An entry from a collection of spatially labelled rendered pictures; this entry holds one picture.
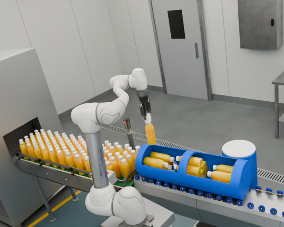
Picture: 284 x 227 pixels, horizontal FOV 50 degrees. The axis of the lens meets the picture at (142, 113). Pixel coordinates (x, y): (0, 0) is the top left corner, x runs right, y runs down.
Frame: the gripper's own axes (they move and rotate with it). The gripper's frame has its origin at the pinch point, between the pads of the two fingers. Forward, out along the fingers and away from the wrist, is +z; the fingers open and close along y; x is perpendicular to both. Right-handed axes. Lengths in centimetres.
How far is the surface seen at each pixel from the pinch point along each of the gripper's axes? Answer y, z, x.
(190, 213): -11, 79, -32
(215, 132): 236, 150, 49
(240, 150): 43, 47, -58
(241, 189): -10, 42, -76
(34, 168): -24, 66, 150
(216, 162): 13, 41, -49
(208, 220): -9, 83, -47
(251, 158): 40, 50, -68
